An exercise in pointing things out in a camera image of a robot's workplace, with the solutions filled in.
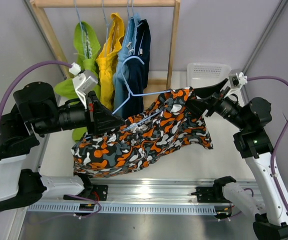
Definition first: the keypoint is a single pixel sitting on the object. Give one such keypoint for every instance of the blue hanger of green shorts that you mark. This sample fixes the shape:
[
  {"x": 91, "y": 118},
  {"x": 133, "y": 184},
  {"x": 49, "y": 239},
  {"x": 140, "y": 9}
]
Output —
[{"x": 83, "y": 33}]

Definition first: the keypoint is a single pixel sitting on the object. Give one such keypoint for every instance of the blue hanger of navy shorts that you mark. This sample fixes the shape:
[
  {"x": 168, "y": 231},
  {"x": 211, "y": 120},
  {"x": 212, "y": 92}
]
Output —
[{"x": 135, "y": 12}]

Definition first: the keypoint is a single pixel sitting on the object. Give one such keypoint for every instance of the white plastic basket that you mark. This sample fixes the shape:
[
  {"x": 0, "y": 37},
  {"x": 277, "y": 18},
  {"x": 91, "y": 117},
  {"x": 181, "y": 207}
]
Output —
[{"x": 205, "y": 74}]

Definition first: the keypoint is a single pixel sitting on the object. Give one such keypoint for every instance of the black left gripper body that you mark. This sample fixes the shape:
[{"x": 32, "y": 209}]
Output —
[{"x": 92, "y": 114}]

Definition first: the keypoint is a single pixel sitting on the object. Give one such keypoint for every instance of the lime green shorts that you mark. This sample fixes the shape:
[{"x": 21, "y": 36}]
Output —
[{"x": 87, "y": 46}]

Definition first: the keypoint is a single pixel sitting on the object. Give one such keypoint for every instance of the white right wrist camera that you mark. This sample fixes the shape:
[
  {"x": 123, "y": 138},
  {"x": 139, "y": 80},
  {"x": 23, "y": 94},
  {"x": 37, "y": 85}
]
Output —
[{"x": 235, "y": 81}]

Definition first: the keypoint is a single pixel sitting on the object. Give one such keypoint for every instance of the orange camouflage patterned shorts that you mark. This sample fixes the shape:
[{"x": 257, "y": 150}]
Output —
[{"x": 165, "y": 127}]

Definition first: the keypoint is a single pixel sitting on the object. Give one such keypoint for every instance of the yellow shorts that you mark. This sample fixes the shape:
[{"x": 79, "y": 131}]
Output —
[{"x": 107, "y": 60}]

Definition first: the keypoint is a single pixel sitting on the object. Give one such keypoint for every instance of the navy blue shorts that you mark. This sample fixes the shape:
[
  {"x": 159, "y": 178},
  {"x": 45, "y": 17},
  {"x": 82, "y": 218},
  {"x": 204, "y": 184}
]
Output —
[{"x": 138, "y": 73}]

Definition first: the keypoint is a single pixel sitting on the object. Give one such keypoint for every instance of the light blue shorts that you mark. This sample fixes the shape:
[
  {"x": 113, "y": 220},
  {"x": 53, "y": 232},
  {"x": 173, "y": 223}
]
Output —
[{"x": 122, "y": 71}]

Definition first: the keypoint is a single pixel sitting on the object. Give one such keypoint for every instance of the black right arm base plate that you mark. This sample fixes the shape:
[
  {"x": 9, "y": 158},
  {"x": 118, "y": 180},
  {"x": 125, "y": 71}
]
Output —
[{"x": 208, "y": 194}]

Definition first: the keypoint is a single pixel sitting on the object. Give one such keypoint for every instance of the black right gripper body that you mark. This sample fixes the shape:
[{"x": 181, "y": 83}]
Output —
[{"x": 218, "y": 103}]

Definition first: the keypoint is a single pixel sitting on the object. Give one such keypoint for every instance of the blue hanger of light shorts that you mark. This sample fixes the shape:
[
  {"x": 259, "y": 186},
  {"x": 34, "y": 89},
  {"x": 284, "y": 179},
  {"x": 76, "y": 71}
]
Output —
[{"x": 128, "y": 12}]

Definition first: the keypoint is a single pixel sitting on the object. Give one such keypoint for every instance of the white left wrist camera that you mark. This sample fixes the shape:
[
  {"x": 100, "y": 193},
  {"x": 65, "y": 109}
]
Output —
[{"x": 83, "y": 82}]

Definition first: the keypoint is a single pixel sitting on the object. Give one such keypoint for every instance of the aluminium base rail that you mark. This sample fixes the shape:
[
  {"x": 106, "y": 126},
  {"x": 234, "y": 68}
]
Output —
[{"x": 148, "y": 188}]

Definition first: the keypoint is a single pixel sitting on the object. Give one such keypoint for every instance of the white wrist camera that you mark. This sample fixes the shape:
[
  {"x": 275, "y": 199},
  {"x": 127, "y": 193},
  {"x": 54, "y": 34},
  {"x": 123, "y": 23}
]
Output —
[
  {"x": 235, "y": 81},
  {"x": 83, "y": 82}
]

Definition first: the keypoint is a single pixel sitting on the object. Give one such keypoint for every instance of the wooden clothes rack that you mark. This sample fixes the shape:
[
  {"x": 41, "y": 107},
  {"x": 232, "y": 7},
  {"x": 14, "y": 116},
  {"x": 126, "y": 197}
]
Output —
[{"x": 38, "y": 8}]

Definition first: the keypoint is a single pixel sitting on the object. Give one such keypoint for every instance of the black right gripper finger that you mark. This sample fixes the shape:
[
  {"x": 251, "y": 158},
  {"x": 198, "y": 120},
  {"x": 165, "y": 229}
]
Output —
[
  {"x": 204, "y": 92},
  {"x": 197, "y": 106}
]

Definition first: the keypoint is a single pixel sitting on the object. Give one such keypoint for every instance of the blue hanger of yellow shorts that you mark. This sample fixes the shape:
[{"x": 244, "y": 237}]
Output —
[{"x": 107, "y": 24}]

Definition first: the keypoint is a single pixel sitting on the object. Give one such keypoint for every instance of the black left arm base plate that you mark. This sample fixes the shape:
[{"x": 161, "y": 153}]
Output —
[{"x": 97, "y": 192}]

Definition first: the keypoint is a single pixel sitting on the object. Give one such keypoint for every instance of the slotted cable duct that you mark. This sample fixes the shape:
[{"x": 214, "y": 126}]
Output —
[{"x": 120, "y": 208}]

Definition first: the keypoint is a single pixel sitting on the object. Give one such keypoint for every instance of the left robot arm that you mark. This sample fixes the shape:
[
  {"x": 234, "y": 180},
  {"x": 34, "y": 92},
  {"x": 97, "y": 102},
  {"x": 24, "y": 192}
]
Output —
[{"x": 35, "y": 114}]

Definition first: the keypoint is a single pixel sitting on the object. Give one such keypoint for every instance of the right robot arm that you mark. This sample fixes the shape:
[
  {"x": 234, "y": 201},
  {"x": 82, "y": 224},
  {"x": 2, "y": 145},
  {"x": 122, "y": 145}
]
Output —
[{"x": 270, "y": 217}]

